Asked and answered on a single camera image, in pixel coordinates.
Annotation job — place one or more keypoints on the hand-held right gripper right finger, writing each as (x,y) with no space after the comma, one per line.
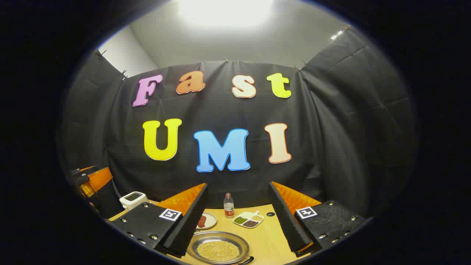
(289,221)

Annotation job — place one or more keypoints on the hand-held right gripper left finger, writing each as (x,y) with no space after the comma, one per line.
(191,224)

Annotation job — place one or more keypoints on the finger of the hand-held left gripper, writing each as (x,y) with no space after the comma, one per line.
(100,178)

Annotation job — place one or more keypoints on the stainless steel pot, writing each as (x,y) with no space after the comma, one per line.
(220,236)

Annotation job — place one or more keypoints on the pile of soybeans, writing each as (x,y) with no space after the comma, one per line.
(218,251)

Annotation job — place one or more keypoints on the brown meat piece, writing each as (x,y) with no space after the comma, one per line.
(202,221)

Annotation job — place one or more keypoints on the white round plate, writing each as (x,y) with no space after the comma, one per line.
(211,221)

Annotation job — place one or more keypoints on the small heap of soybeans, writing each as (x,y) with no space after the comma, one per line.
(257,217)

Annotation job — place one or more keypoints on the heap of red beans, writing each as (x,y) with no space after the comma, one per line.
(251,223)

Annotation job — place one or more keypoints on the white toaster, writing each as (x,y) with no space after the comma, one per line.
(132,200)

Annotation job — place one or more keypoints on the white divided tray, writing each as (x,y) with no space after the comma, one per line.
(248,219)

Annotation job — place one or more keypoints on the clear plastic water bottle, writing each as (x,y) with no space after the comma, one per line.
(228,208)

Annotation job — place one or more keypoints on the heap of green mung beans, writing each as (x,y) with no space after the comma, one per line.
(240,220)

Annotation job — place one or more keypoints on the black backdrop cloth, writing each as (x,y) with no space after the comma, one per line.
(220,110)

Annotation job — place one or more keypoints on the small ceiling light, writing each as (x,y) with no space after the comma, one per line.
(336,35)

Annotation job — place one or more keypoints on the large ceiling light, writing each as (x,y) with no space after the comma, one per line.
(224,11)

